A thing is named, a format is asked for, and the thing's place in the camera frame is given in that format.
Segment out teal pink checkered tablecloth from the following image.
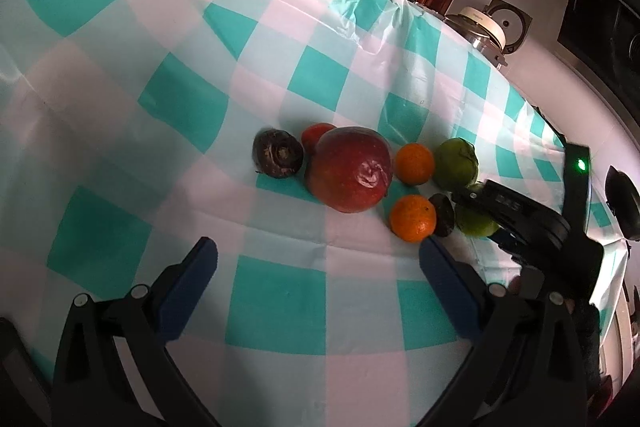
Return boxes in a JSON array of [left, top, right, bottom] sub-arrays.
[[1, 0, 564, 426]]

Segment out dark purple passion fruit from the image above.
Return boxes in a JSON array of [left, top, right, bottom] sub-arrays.
[[428, 193, 456, 239]]

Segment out small red tomato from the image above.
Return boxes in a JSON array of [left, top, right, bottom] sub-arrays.
[[300, 122, 335, 156]]

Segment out small green tomato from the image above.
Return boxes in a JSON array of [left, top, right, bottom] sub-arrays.
[[433, 138, 478, 192]]

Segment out black wok pan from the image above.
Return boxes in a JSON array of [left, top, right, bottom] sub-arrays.
[[605, 166, 640, 242]]

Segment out dark brown passion fruit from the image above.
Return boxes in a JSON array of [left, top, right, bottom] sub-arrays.
[[252, 128, 305, 179]]

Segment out orange mandarin near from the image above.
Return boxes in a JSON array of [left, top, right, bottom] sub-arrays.
[[388, 194, 437, 243]]

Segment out orange mandarin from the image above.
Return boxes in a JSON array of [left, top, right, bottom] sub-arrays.
[[388, 194, 437, 243], [394, 143, 435, 186]]

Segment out white steel cooker pot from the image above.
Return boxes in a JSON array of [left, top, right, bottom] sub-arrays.
[[445, 6, 506, 69]]

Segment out large dark red pomegranate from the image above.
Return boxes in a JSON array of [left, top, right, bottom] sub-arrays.
[[305, 127, 393, 213]]

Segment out orange mandarin far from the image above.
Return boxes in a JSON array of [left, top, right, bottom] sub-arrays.
[[394, 143, 435, 186]]

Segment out large green tomato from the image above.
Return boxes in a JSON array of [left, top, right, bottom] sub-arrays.
[[452, 182, 499, 237]]

